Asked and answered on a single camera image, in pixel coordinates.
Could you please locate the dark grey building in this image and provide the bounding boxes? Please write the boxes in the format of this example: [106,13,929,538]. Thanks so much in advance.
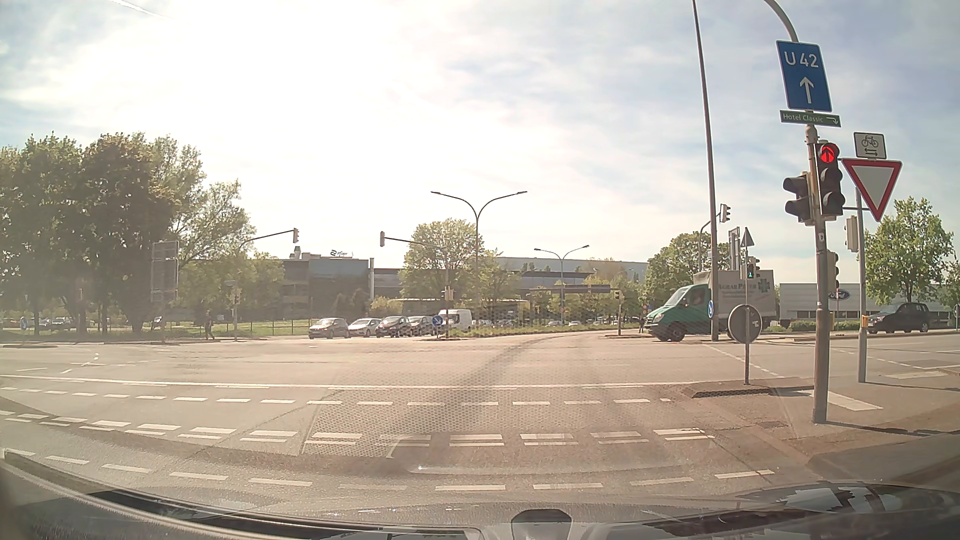
[279,246,374,321]

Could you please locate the traffic light with signs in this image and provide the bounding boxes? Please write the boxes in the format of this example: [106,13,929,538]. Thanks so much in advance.
[697,203,762,305]

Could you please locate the large direction sign board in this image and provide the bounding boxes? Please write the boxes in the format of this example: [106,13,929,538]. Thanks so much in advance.
[150,239,181,342]

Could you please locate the large group of trees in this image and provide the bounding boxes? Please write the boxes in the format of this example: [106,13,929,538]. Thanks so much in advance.
[0,132,286,336]

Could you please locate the grey pavement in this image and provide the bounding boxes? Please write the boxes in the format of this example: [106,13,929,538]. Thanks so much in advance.
[693,375,960,485]

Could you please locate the traffic light with blue sign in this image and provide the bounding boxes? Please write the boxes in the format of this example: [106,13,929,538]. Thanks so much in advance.
[762,0,847,425]

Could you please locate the kerbed traffic island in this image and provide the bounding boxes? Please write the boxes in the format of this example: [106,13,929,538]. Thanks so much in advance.
[679,377,816,399]

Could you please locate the white low building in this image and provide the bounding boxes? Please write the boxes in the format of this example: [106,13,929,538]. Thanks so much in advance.
[777,282,955,325]

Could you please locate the long grey flat building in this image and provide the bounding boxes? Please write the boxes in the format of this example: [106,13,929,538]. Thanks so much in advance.
[372,256,651,300]

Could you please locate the dark suv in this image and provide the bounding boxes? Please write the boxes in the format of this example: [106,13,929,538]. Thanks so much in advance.
[867,301,933,335]

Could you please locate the round road sign on post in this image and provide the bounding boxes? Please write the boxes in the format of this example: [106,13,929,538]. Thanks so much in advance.
[727,303,764,386]

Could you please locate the grey asphalt road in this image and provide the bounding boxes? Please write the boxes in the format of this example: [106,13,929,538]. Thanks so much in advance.
[0,330,960,519]

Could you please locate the road markings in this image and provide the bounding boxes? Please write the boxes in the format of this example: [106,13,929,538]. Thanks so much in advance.
[0,345,960,498]

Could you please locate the grass median strip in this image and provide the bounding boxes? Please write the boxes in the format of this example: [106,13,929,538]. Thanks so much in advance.
[442,322,639,339]

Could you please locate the car's own bonnet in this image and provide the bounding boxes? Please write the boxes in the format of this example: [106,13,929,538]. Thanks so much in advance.
[0,448,960,540]

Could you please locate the tall curved lamp post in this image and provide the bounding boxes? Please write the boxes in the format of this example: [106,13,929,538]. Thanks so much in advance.
[690,0,721,343]

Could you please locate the green tree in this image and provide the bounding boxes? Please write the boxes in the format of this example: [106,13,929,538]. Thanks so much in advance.
[642,231,732,309]
[398,217,519,303]
[864,196,956,305]

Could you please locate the grass verge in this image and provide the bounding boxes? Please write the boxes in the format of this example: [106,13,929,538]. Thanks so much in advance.
[0,319,316,344]

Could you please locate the green and white box lorry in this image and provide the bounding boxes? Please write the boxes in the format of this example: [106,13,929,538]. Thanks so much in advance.
[644,269,779,343]

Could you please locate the give way sign on post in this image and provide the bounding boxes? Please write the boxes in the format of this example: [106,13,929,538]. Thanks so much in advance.
[840,132,904,384]

